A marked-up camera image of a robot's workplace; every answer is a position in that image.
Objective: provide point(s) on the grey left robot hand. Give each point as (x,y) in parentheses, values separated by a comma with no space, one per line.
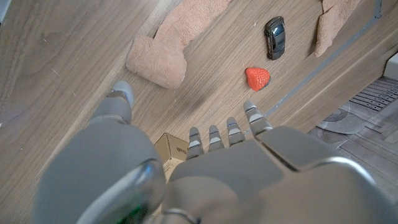
(248,183)

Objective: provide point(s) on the beige elastic arm wrap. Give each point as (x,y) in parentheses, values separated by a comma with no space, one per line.
(158,60)

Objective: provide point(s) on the brown cardboard box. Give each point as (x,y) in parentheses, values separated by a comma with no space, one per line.
(169,149)

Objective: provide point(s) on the red toy strawberry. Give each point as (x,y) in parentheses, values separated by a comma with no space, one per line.
(257,79)

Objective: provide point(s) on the black toy car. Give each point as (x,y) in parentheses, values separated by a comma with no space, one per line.
(275,39)

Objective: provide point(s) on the printed window backdrop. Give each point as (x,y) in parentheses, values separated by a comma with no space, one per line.
(370,124)

